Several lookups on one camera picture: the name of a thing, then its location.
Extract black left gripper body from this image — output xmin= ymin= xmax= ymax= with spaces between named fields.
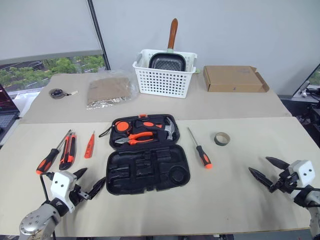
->
xmin=70 ymin=177 xmax=91 ymax=208

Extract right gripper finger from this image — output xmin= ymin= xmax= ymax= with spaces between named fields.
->
xmin=265 ymin=156 xmax=290 ymax=171
xmin=248 ymin=167 xmax=274 ymax=189

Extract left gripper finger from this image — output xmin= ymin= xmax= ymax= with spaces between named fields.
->
xmin=87 ymin=176 xmax=107 ymax=200
xmin=72 ymin=167 xmax=88 ymax=180

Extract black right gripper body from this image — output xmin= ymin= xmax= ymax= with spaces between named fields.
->
xmin=269 ymin=167 xmax=298 ymax=195

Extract orange black utility knife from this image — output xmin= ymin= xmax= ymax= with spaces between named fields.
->
xmin=58 ymin=132 xmax=77 ymax=172

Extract orange voltage tester pen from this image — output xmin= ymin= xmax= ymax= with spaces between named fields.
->
xmin=83 ymin=130 xmax=96 ymax=160

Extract thick handled black orange screwdriver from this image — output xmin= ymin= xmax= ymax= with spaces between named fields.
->
xmin=36 ymin=129 xmax=72 ymax=176

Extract grey tape roll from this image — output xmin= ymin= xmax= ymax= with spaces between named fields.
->
xmin=213 ymin=131 xmax=231 ymax=147

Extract slim handled black orange screwdriver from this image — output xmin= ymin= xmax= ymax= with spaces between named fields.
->
xmin=187 ymin=126 xmax=214 ymax=170

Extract black plastic tool case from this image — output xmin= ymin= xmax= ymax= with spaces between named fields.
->
xmin=105 ymin=113 xmax=191 ymax=196

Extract dark background equipment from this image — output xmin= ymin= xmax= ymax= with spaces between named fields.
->
xmin=292 ymin=79 xmax=320 ymax=145

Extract orange black tape measure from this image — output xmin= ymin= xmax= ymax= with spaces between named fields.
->
xmin=98 ymin=120 xmax=131 ymax=138

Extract round black reel with tag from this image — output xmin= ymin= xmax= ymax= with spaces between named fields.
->
xmin=48 ymin=87 xmax=79 ymax=100

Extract clear bag with brown paper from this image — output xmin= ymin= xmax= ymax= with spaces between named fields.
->
xmin=85 ymin=69 xmax=139 ymax=111

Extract steel claw hammer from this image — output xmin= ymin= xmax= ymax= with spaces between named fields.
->
xmin=159 ymin=117 xmax=178 ymax=142

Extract dark laptop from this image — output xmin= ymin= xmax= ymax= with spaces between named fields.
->
xmin=0 ymin=83 xmax=21 ymax=146

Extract flat brown cardboard box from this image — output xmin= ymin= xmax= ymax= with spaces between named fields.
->
xmin=202 ymin=65 xmax=271 ymax=93

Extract white perforated plastic basket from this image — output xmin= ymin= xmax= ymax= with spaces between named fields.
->
xmin=132 ymin=49 xmax=198 ymax=99

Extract white roller blind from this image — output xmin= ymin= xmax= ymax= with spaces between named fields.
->
xmin=0 ymin=0 xmax=104 ymax=66

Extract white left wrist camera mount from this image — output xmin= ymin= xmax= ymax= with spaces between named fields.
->
xmin=49 ymin=171 xmax=78 ymax=214

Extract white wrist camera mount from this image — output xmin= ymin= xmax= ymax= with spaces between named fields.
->
xmin=49 ymin=171 xmax=78 ymax=214
xmin=287 ymin=159 xmax=315 ymax=200

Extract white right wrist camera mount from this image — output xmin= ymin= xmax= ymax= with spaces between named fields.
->
xmin=287 ymin=159 xmax=315 ymax=200

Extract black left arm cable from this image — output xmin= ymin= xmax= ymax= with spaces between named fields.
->
xmin=38 ymin=171 xmax=55 ymax=204

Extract orange handled pliers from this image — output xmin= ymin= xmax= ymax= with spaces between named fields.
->
xmin=114 ymin=131 xmax=154 ymax=147

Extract black orange tool handle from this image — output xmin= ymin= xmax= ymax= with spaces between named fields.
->
xmin=135 ymin=119 xmax=164 ymax=130

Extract square pan with brown handle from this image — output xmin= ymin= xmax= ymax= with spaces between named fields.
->
xmin=148 ymin=17 xmax=187 ymax=72

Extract black window frame pole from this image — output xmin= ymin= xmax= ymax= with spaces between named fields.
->
xmin=87 ymin=0 xmax=112 ymax=72

